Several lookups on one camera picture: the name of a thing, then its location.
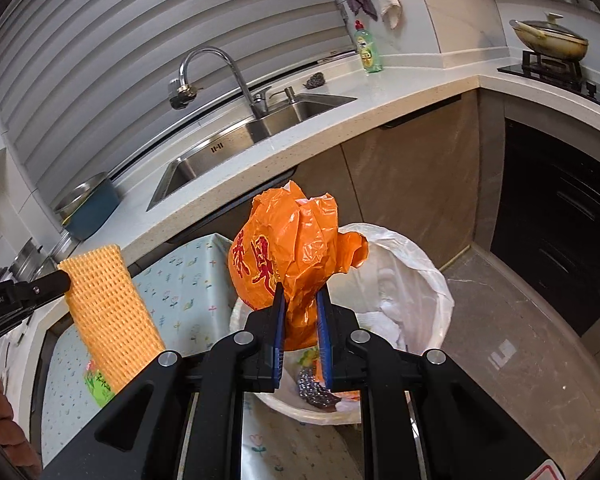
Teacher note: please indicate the round cream trash bin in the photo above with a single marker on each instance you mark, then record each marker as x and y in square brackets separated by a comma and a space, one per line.
[300, 416]

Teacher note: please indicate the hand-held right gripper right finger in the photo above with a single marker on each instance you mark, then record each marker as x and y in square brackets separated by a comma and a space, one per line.
[324, 345]

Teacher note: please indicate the black gas stove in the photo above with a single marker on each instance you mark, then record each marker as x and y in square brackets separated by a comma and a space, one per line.
[555, 70]

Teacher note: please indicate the sink soap dispenser pump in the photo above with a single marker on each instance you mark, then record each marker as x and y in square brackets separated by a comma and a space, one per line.
[289, 94]

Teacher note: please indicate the steel bowl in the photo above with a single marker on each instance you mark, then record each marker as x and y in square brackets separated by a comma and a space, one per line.
[80, 192]

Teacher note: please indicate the person's left forearm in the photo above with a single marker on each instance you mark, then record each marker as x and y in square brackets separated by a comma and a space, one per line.
[5, 425]

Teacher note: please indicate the white plastic bin liner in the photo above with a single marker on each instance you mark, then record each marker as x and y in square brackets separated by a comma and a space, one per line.
[420, 285]

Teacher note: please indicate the green snack wrapper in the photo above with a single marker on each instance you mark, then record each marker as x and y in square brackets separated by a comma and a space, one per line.
[97, 385]

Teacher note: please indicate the orange plastic bag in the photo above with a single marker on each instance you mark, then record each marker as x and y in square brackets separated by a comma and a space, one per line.
[290, 250]

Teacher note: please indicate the blue pot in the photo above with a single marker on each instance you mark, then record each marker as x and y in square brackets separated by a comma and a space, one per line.
[95, 215]

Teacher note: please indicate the black built-in appliance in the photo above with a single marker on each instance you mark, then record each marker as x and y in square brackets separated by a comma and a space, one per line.
[555, 210]

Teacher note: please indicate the stainless steel sink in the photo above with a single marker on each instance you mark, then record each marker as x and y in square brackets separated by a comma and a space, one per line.
[290, 110]

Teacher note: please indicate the printed white wrapper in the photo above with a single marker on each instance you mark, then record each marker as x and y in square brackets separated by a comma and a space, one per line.
[304, 357]

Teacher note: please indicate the white paper towel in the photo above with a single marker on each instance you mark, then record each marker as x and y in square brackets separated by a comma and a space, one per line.
[385, 325]

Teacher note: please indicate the grey striped window blind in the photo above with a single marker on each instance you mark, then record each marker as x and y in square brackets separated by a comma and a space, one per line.
[130, 60]

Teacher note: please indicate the steel pot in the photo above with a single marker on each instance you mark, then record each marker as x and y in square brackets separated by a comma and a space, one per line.
[27, 260]

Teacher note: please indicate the floral light blue tablecloth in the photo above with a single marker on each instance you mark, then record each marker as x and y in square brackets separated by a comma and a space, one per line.
[190, 280]

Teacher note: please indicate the wooden cabinet door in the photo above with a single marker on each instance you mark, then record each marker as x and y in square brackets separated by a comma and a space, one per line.
[325, 180]
[415, 175]

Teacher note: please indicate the steel wool scrubber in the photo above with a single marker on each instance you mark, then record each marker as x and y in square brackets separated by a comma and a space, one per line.
[310, 390]

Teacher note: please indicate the wok with glass lid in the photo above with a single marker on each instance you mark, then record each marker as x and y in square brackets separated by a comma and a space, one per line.
[550, 40]

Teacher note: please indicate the chrome kitchen faucet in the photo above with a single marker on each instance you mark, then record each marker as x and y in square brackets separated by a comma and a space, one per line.
[230, 67]

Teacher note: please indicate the green dish soap bottle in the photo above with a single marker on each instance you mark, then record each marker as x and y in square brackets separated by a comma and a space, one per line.
[369, 50]

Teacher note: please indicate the orange foam fruit net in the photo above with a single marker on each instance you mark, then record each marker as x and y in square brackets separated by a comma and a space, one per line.
[105, 310]

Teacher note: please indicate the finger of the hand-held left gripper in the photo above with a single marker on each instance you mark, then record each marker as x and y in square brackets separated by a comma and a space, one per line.
[45, 287]

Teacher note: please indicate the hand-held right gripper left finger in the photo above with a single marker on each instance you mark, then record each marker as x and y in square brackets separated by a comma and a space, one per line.
[279, 340]

